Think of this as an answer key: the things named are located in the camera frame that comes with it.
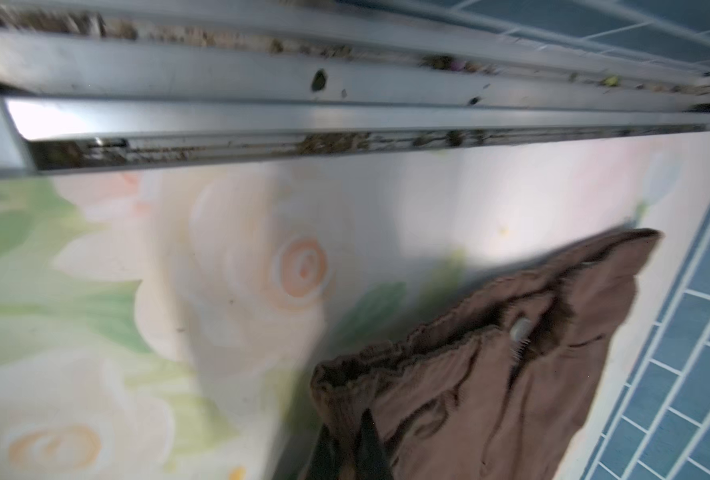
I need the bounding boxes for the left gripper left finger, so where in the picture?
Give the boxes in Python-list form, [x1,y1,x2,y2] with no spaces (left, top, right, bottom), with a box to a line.
[303,425,343,480]

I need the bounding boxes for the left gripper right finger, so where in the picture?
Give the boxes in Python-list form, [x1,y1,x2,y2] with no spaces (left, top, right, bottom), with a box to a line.
[355,410,394,480]

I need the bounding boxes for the brown trousers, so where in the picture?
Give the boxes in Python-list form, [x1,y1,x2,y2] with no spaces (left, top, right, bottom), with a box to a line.
[310,229,661,479]

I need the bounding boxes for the aluminium front mounting rail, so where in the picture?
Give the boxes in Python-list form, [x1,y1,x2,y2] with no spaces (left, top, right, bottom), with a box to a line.
[0,1,710,179]

